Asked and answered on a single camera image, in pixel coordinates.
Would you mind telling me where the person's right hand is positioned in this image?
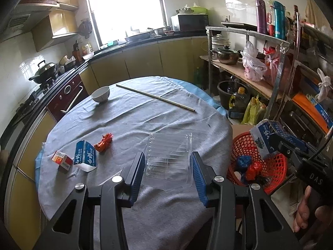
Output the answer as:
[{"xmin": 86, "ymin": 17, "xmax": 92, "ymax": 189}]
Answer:
[{"xmin": 293, "ymin": 186, "xmax": 332, "ymax": 233}]

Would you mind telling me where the cooking oil bottle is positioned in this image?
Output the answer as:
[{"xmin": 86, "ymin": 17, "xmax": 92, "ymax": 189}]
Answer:
[{"xmin": 228, "ymin": 86, "xmax": 250, "ymax": 120}]

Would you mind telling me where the white ceramic bowl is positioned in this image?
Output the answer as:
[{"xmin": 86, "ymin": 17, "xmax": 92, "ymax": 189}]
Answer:
[{"xmin": 91, "ymin": 86, "xmax": 110, "ymax": 103}]

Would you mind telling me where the range hood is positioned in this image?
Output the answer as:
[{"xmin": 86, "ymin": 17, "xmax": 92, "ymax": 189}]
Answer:
[{"xmin": 1, "ymin": 0, "xmax": 60, "ymax": 42}]

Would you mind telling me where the black bucket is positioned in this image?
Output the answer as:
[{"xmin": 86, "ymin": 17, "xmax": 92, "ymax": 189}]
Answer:
[{"xmin": 217, "ymin": 81, "xmax": 250, "ymax": 110}]

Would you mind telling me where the red plastic basket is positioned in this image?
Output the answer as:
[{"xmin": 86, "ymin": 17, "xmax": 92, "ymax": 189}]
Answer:
[{"xmin": 227, "ymin": 132, "xmax": 288, "ymax": 195}]

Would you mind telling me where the grey tablecloth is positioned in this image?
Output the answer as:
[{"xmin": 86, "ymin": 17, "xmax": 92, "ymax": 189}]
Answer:
[{"xmin": 38, "ymin": 77, "xmax": 232, "ymax": 249}]

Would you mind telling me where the red trash in basket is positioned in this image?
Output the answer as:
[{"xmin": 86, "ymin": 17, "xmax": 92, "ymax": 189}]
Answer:
[{"xmin": 244, "ymin": 161, "xmax": 262, "ymax": 181}]

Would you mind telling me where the orange red wrapper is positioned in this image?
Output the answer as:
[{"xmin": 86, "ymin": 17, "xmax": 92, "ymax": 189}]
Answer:
[{"xmin": 94, "ymin": 133, "xmax": 113, "ymax": 153}]

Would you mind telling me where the long wooden stick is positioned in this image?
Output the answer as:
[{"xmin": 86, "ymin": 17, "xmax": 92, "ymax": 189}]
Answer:
[{"xmin": 116, "ymin": 84, "xmax": 196, "ymax": 112}]

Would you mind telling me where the red plastic bag on shelf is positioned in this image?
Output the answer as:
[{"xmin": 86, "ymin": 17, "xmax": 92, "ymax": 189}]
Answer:
[{"xmin": 263, "ymin": 45, "xmax": 280, "ymax": 86}]

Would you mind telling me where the black wok with lid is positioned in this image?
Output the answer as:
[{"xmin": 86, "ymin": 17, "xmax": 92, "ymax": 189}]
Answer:
[{"xmin": 29, "ymin": 60, "xmax": 58, "ymax": 84}]

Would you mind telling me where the yellow plastic bag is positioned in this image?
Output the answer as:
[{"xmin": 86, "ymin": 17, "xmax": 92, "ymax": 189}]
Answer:
[{"xmin": 240, "ymin": 95, "xmax": 266, "ymax": 126}]

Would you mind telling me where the teal thermos bottle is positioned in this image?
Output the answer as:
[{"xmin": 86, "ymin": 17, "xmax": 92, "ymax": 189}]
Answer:
[{"xmin": 273, "ymin": 1, "xmax": 286, "ymax": 40}]

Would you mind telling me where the small red orange box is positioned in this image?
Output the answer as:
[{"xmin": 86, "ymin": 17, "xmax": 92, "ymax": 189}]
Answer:
[{"xmin": 51, "ymin": 151, "xmax": 73, "ymax": 171}]

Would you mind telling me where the white pink plastic bag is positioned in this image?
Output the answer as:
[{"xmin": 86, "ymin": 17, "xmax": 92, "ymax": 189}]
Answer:
[{"xmin": 241, "ymin": 41, "xmax": 267, "ymax": 82}]

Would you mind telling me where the dark red oven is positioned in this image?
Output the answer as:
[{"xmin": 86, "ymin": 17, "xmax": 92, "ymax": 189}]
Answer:
[{"xmin": 47, "ymin": 74, "xmax": 88, "ymax": 122}]

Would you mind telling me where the metal storage rack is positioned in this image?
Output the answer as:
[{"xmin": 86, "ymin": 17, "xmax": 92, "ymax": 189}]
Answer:
[{"xmin": 205, "ymin": 21, "xmax": 333, "ymax": 146}]

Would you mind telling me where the steel cooking pot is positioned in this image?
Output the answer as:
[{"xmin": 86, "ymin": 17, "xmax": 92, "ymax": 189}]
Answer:
[{"xmin": 212, "ymin": 45, "xmax": 239, "ymax": 65}]

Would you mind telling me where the purple thermos bottle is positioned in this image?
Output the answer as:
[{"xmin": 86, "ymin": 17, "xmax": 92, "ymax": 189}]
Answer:
[{"xmin": 255, "ymin": 0, "xmax": 267, "ymax": 34}]

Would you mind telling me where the microwave oven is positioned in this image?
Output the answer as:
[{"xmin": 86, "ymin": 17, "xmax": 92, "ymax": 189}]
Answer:
[{"xmin": 171, "ymin": 14, "xmax": 209, "ymax": 32}]

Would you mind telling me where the gas stove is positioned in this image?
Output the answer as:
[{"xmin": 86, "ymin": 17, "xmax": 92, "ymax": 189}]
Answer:
[{"xmin": 11, "ymin": 75, "xmax": 65, "ymax": 126}]

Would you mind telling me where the blue trash bag in basket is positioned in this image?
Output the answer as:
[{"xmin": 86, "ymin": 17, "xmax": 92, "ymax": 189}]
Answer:
[{"xmin": 236, "ymin": 155, "xmax": 252, "ymax": 169}]

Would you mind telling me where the clear plastic clamshell container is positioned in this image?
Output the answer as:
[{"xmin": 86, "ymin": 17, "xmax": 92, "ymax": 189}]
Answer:
[{"xmin": 142, "ymin": 133, "xmax": 193, "ymax": 192}]

